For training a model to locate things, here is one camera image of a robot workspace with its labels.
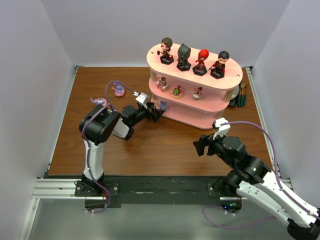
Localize red white cake toy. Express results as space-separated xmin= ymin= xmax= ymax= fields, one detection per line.
xmin=156 ymin=76 xmax=170 ymax=92

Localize pink donut toy green star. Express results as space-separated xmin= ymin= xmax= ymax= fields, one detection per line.
xmin=171 ymin=85 xmax=184 ymax=99

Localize pink yellow character toy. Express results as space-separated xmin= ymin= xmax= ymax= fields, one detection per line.
xmin=192 ymin=87 xmax=203 ymax=100

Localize purple bunny toy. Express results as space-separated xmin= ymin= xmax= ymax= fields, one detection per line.
xmin=90 ymin=97 xmax=108 ymax=107
xmin=112 ymin=81 xmax=126 ymax=98

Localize brown-haired hero figurine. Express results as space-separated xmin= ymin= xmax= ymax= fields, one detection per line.
xmin=157 ymin=37 xmax=174 ymax=65

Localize red spider hero figurine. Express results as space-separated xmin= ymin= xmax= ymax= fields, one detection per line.
xmin=192 ymin=49 xmax=209 ymax=76

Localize black bat-masked figurine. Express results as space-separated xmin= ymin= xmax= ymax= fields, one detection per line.
xmin=176 ymin=43 xmax=191 ymax=72

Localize black-haired figurine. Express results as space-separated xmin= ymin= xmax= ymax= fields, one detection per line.
xmin=209 ymin=50 xmax=230 ymax=79

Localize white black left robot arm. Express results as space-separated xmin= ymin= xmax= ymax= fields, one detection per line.
xmin=79 ymin=102 xmax=166 ymax=197

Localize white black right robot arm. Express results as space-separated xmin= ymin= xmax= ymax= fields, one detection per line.
xmin=193 ymin=135 xmax=320 ymax=240

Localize pink three-tier oval shelf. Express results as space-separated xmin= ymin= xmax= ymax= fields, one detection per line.
xmin=146 ymin=44 xmax=243 ymax=130

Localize dark tools behind shelf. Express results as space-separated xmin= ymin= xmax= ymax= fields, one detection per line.
xmin=228 ymin=83 xmax=247 ymax=108

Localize purple bunny toy upright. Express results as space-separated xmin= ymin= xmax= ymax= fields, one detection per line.
xmin=112 ymin=81 xmax=126 ymax=98

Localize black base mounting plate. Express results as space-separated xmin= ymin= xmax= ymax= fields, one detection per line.
xmin=74 ymin=176 xmax=239 ymax=210

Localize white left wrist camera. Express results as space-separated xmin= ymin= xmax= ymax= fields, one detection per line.
xmin=133 ymin=91 xmax=151 ymax=109

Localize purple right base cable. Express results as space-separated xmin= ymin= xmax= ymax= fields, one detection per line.
xmin=201 ymin=204 xmax=276 ymax=230

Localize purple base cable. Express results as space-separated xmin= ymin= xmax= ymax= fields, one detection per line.
xmin=86 ymin=184 xmax=112 ymax=215
xmin=201 ymin=204 xmax=276 ymax=230

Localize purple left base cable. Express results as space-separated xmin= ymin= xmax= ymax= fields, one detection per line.
xmin=86 ymin=184 xmax=112 ymax=215

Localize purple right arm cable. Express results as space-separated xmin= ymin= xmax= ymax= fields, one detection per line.
xmin=224 ymin=121 xmax=320 ymax=218

